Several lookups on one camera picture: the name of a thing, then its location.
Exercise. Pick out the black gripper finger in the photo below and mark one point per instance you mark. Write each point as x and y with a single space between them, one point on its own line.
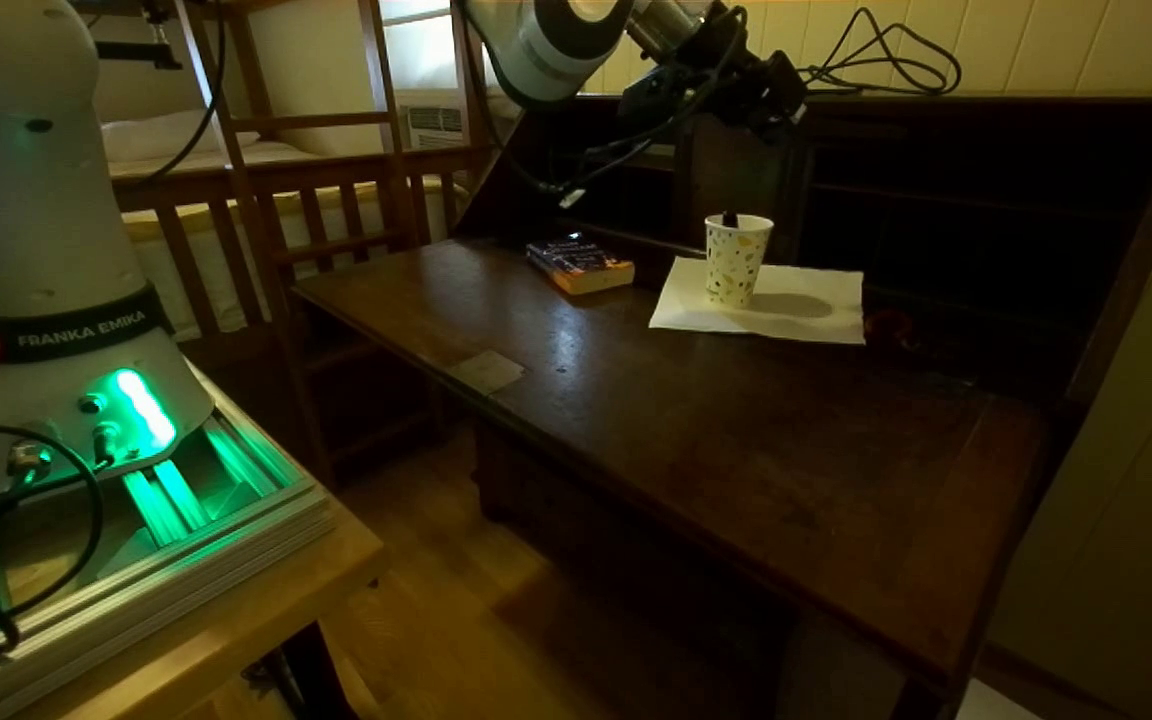
773 78
763 118

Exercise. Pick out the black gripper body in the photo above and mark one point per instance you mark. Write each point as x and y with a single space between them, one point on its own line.
709 67

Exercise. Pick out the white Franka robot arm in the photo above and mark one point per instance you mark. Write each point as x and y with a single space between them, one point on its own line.
29 161

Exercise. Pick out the dark object inside cup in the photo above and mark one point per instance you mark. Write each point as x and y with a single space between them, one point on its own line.
730 214

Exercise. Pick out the white dotted paper cup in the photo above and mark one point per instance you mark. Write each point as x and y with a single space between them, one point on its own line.
736 261

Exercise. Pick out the white paper sheet under cup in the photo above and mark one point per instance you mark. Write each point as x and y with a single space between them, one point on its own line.
816 306

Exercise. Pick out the blue John Grisham book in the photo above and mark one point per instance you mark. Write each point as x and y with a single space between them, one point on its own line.
581 267

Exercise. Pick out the dark wooden secretary desk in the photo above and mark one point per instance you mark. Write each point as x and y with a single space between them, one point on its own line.
763 453

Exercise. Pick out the dark wooden slatted chair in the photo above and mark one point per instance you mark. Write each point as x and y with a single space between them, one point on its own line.
318 400

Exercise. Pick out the white bed mattress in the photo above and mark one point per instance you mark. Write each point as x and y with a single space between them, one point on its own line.
151 141

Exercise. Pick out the wooden robot mounting table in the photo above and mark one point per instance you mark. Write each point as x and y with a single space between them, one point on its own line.
203 626

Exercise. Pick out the window with white frame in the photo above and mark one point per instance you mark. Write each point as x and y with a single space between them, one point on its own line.
420 67

